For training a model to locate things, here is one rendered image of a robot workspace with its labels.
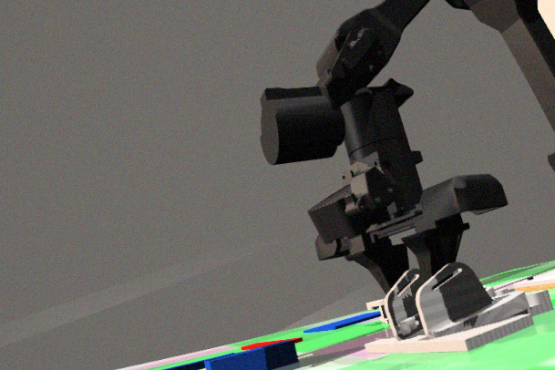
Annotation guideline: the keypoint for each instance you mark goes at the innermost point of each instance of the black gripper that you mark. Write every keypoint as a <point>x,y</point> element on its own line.
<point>434,213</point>

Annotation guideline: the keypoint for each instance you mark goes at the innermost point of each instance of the blue rectangular block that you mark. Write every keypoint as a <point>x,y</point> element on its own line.
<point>263,358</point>

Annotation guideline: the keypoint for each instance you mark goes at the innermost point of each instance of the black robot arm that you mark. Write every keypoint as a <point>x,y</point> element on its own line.
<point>307,123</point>

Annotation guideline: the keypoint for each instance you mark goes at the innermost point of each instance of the blue long bar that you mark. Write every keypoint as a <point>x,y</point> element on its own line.
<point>192,366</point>

